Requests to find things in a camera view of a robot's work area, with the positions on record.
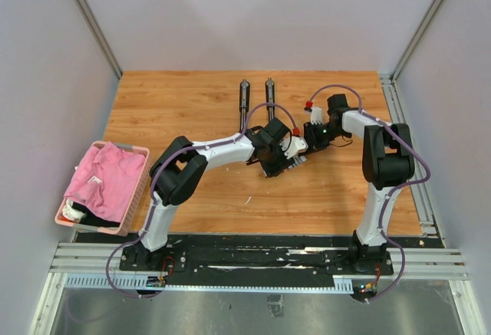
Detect small white staple tray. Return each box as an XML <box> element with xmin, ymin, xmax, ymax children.
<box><xmin>288</xmin><ymin>155</ymin><xmax>307</xmax><ymax>169</ymax></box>

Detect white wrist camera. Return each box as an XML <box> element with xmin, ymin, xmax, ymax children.
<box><xmin>280</xmin><ymin>136</ymin><xmax>308</xmax><ymax>159</ymax></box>
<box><xmin>305</xmin><ymin>107</ymin><xmax>324</xmax><ymax>125</ymax></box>

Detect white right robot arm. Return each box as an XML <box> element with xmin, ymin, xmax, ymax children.
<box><xmin>304</xmin><ymin>94</ymin><xmax>415</xmax><ymax>274</ymax></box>

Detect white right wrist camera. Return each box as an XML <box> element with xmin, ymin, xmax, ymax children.
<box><xmin>305</xmin><ymin>107</ymin><xmax>324</xmax><ymax>125</ymax></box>

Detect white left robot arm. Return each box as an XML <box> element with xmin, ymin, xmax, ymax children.
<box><xmin>134</xmin><ymin>118</ymin><xmax>308</xmax><ymax>271</ymax></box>

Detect pink cloth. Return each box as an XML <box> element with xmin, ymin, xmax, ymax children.
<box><xmin>64</xmin><ymin>142</ymin><xmax>147</xmax><ymax>223</ymax></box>

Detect pink plastic basket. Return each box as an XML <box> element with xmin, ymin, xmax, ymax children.
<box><xmin>54</xmin><ymin>141</ymin><xmax>150</xmax><ymax>236</ymax></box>

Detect black stapler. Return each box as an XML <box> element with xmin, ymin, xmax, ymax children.
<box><xmin>239</xmin><ymin>79</ymin><xmax>250</xmax><ymax>132</ymax></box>
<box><xmin>265</xmin><ymin>77</ymin><xmax>275</xmax><ymax>121</ymax></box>

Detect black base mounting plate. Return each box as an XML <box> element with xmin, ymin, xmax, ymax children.
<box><xmin>119</xmin><ymin>235</ymin><xmax>394</xmax><ymax>289</ymax></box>

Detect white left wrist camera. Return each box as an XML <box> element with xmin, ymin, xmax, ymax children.
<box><xmin>280</xmin><ymin>136</ymin><xmax>308</xmax><ymax>159</ymax></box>

